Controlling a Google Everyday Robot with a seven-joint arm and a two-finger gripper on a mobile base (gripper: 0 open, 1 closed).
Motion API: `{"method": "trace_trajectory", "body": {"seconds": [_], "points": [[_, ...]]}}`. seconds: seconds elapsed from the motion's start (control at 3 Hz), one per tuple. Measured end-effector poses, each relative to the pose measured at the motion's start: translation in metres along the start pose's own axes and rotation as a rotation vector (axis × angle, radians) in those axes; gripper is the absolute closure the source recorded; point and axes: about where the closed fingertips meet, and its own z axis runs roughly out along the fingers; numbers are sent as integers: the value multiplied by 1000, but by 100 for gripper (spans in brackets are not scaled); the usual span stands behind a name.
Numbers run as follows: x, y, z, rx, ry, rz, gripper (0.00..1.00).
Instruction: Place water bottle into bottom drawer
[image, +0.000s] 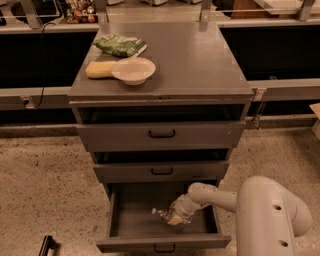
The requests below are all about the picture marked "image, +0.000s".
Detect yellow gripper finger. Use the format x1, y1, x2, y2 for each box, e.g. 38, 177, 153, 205
167, 214, 183, 226

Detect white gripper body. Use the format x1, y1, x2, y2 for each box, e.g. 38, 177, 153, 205
170, 194, 200, 217

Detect clear plastic water bottle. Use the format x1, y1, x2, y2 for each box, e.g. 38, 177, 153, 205
151, 208, 191, 225

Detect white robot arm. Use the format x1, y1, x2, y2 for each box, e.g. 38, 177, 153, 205
166, 176, 312, 256

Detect grey bottom drawer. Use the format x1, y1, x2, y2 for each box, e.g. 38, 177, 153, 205
97, 181, 231, 253

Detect grey drawer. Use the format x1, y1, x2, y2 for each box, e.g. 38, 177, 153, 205
94, 149, 229, 183
97, 181, 231, 253
78, 105, 245, 152

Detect grey middle drawer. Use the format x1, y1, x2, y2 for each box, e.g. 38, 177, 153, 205
94, 149, 229, 183

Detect grey top drawer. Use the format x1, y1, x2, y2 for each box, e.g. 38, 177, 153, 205
78, 105, 245, 152

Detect grey drawer cabinet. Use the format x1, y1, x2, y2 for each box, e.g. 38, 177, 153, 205
67, 21, 255, 200

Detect black object on floor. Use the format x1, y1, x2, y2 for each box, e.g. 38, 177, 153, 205
38, 235, 55, 256

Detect white bowl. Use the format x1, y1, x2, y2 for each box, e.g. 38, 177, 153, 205
111, 57, 156, 86

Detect yellow sponge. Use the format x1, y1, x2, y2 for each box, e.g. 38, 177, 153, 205
85, 61, 116, 79

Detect green chip bag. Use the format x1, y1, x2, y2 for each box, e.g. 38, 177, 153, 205
92, 34, 147, 58

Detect colourful items on shelf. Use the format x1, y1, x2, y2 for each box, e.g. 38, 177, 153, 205
65, 0, 98, 24

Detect black power cable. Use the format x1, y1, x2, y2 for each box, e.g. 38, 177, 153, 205
23, 21, 58, 110

